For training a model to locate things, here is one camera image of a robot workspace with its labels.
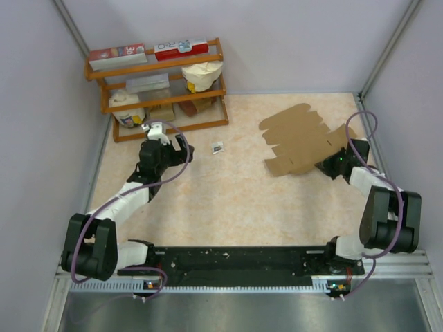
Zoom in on tan cardboard packet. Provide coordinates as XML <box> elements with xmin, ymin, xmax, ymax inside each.
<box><xmin>147</xmin><ymin>88</ymin><xmax>175</xmax><ymax>122</ymax></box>

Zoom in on brown bread pieces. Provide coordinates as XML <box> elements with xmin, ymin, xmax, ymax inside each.
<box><xmin>178</xmin><ymin>97</ymin><xmax>217</xmax><ymax>117</ymax></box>

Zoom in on brown cardboard box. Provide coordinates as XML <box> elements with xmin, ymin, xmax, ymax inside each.
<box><xmin>259</xmin><ymin>103</ymin><xmax>348</xmax><ymax>177</ymax></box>

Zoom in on white paper bag lower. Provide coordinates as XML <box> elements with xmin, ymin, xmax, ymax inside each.
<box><xmin>108</xmin><ymin>89</ymin><xmax>146</xmax><ymax>129</ymax></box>

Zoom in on red grey foil box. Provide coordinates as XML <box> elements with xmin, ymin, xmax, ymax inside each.
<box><xmin>88</xmin><ymin>43</ymin><xmax>147</xmax><ymax>71</ymax></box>

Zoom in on white paper bag upper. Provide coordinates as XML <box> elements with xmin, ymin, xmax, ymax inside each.
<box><xmin>181</xmin><ymin>61</ymin><xmax>224</xmax><ymax>93</ymax></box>

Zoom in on clear plastic box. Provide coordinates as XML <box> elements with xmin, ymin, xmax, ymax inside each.
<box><xmin>125</xmin><ymin>73</ymin><xmax>170</xmax><ymax>93</ymax></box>

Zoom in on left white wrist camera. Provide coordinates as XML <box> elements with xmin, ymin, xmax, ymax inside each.
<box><xmin>141</xmin><ymin>121</ymin><xmax>170</xmax><ymax>145</ymax></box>

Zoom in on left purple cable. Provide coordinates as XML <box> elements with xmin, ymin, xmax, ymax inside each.
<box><xmin>70</xmin><ymin>119</ymin><xmax>190</xmax><ymax>302</ymax></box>

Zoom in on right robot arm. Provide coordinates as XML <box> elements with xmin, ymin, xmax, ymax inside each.
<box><xmin>316</xmin><ymin>139</ymin><xmax>422</xmax><ymax>274</ymax></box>

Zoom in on white paper bag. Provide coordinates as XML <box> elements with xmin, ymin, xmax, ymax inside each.
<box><xmin>108</xmin><ymin>89</ymin><xmax>146</xmax><ymax>129</ymax></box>
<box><xmin>181</xmin><ymin>61</ymin><xmax>224</xmax><ymax>93</ymax></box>

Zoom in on wooden shelf rack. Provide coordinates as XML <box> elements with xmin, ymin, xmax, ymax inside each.
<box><xmin>84</xmin><ymin>37</ymin><xmax>229</xmax><ymax>142</ymax></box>

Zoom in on red white wrap box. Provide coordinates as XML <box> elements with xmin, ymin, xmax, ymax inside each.
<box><xmin>154</xmin><ymin>38</ymin><xmax>209</xmax><ymax>61</ymax></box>

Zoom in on aluminium front rail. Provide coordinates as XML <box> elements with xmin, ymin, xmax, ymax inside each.
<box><xmin>58</xmin><ymin>246</ymin><xmax>433</xmax><ymax>296</ymax></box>

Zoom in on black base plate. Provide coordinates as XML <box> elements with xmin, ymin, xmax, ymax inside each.
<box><xmin>118</xmin><ymin>246</ymin><xmax>364</xmax><ymax>288</ymax></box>

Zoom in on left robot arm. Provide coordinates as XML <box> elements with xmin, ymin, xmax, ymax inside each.
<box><xmin>61</xmin><ymin>135</ymin><xmax>195</xmax><ymax>284</ymax></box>

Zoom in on small dark sachet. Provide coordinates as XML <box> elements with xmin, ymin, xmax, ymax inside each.
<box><xmin>211</xmin><ymin>141</ymin><xmax>224</xmax><ymax>154</ymax></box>

